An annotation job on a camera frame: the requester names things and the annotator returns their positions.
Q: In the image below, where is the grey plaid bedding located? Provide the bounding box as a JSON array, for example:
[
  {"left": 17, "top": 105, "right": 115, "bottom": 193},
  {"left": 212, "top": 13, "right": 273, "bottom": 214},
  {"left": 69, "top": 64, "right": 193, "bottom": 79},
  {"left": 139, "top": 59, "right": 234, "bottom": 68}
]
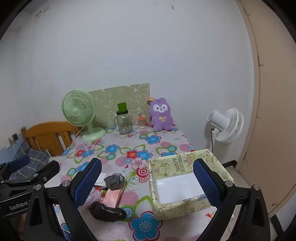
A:
[{"left": 0, "top": 141, "right": 50, "bottom": 179}]

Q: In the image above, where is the black plastic bag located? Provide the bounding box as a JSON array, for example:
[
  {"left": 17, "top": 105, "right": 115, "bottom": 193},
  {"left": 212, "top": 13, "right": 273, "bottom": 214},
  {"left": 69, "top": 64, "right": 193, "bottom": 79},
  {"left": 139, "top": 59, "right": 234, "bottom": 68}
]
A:
[{"left": 88, "top": 201, "right": 127, "bottom": 222}]

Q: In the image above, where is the white plastic packet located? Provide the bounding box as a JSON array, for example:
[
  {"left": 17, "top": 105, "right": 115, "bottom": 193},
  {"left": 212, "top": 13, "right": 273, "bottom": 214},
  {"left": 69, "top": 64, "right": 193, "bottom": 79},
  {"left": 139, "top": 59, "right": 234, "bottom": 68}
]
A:
[{"left": 89, "top": 171, "right": 109, "bottom": 202}]

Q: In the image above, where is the floral tablecloth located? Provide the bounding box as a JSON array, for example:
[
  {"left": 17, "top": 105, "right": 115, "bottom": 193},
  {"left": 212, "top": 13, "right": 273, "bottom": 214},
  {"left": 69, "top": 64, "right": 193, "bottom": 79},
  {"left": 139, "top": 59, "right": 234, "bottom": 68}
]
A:
[{"left": 50, "top": 126, "right": 234, "bottom": 241}]

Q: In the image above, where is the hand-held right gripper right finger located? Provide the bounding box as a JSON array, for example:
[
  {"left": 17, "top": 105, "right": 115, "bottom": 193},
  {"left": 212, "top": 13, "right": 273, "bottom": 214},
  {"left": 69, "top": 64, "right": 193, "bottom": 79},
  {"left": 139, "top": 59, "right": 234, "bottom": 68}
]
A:
[{"left": 193, "top": 158, "right": 271, "bottom": 241}]

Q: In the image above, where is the pink printed tissue pack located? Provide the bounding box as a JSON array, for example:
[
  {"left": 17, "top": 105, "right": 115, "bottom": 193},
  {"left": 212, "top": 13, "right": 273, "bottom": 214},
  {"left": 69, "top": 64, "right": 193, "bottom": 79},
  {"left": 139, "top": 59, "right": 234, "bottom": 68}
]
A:
[{"left": 102, "top": 186, "right": 125, "bottom": 208}]

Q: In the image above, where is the grey sock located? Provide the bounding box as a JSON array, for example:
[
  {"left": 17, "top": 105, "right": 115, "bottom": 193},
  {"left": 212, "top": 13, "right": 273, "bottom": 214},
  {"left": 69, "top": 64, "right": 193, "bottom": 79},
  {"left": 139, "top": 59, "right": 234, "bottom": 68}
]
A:
[{"left": 104, "top": 173, "right": 125, "bottom": 191}]

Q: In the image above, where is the white standing fan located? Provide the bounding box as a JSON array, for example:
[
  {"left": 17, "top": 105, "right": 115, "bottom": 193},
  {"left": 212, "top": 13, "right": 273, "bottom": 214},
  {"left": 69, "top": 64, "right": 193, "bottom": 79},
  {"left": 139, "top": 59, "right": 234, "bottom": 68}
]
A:
[{"left": 207, "top": 108, "right": 244, "bottom": 146}]

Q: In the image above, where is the white fan cable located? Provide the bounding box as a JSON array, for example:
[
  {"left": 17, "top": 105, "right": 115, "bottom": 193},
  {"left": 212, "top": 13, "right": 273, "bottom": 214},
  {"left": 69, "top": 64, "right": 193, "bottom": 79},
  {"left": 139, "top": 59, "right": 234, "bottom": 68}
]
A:
[{"left": 73, "top": 126, "right": 84, "bottom": 140}]

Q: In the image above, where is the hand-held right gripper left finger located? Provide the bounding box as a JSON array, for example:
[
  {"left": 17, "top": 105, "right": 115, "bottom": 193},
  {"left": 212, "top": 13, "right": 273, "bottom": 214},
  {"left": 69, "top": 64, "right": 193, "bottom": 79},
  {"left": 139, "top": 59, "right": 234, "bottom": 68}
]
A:
[{"left": 23, "top": 158, "right": 102, "bottom": 241}]

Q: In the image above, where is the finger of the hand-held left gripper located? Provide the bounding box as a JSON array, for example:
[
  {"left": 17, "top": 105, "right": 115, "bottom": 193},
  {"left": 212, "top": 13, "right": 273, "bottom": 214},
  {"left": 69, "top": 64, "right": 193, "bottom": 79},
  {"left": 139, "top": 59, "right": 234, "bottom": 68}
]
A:
[
  {"left": 0, "top": 155, "right": 31, "bottom": 179},
  {"left": 0, "top": 160, "right": 60, "bottom": 187}
]

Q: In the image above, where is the black fan cable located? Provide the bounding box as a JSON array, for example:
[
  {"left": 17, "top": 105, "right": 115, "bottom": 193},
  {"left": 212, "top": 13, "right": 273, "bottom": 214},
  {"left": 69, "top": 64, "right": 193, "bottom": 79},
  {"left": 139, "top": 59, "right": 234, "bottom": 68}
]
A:
[{"left": 209, "top": 127, "right": 216, "bottom": 151}]

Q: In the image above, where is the purple plush toy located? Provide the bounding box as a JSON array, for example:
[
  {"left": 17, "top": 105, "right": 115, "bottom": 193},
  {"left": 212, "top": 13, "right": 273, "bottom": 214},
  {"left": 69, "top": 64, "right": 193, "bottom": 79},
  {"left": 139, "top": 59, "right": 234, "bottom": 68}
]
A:
[{"left": 148, "top": 97, "right": 175, "bottom": 131}]

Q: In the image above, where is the green patterned board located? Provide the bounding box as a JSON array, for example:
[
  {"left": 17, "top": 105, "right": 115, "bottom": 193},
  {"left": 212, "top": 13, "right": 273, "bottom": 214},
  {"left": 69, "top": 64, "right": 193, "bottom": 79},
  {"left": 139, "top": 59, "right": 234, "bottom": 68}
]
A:
[{"left": 88, "top": 83, "right": 151, "bottom": 128}]

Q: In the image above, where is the glass mug jar green lid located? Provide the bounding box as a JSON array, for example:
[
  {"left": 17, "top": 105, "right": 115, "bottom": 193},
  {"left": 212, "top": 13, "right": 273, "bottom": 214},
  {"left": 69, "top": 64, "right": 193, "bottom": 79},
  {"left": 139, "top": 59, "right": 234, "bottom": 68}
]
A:
[{"left": 108, "top": 103, "right": 133, "bottom": 135}]

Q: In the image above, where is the green desk fan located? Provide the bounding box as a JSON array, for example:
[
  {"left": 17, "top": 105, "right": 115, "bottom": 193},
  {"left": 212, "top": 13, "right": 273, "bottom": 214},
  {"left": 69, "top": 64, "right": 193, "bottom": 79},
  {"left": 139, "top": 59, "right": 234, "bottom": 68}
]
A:
[{"left": 61, "top": 90, "right": 106, "bottom": 142}]

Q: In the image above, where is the beige door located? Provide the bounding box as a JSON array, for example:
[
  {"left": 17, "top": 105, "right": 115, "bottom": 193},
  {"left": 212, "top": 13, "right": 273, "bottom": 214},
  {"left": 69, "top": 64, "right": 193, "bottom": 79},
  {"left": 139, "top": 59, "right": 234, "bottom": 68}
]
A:
[{"left": 236, "top": 0, "right": 296, "bottom": 218}]

